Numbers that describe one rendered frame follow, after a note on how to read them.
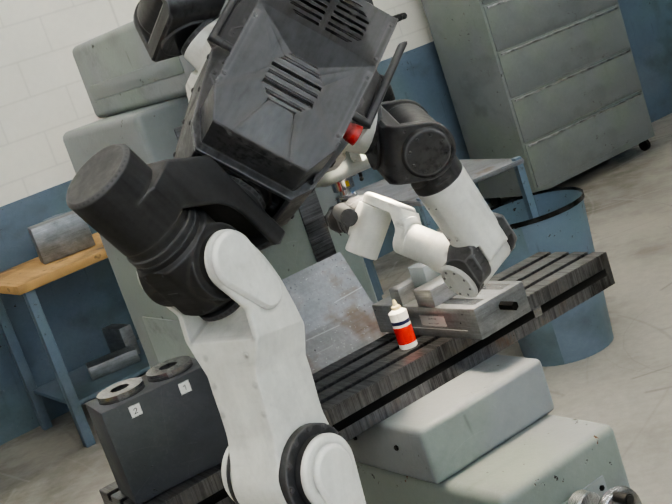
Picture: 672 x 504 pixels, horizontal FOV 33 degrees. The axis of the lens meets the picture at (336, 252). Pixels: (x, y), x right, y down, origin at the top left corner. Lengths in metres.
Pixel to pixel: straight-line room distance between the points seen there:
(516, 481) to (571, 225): 2.50
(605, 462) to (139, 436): 0.90
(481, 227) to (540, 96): 5.69
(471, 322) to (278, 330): 0.79
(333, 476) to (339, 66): 0.59
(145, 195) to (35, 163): 5.02
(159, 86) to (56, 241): 3.35
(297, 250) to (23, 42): 4.03
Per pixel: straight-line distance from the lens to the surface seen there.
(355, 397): 2.29
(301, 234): 2.77
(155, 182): 1.54
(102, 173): 1.54
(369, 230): 2.15
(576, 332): 4.69
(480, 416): 2.31
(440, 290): 2.43
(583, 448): 2.27
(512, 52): 7.48
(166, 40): 1.80
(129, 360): 6.08
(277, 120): 1.61
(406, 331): 2.43
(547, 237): 4.54
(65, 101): 6.63
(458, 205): 1.89
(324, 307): 2.75
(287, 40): 1.66
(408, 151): 1.78
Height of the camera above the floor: 1.65
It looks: 12 degrees down
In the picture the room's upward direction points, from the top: 19 degrees counter-clockwise
